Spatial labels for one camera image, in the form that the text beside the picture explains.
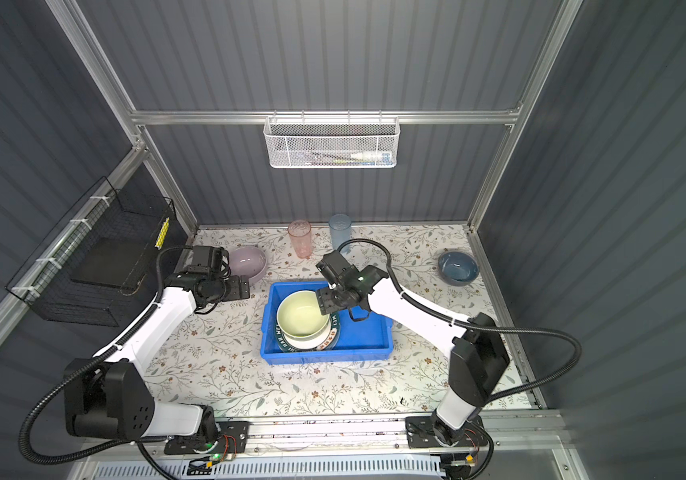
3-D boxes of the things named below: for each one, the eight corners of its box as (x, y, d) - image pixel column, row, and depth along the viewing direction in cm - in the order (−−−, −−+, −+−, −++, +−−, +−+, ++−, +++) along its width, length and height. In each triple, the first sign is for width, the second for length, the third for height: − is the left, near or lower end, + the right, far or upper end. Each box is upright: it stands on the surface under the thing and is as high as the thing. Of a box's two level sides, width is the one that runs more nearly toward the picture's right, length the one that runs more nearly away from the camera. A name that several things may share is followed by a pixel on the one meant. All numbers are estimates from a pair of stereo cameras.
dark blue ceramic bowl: (440, 288, 103) (444, 278, 99) (434, 260, 111) (437, 250, 107) (477, 288, 103) (483, 278, 99) (468, 260, 111) (473, 250, 107)
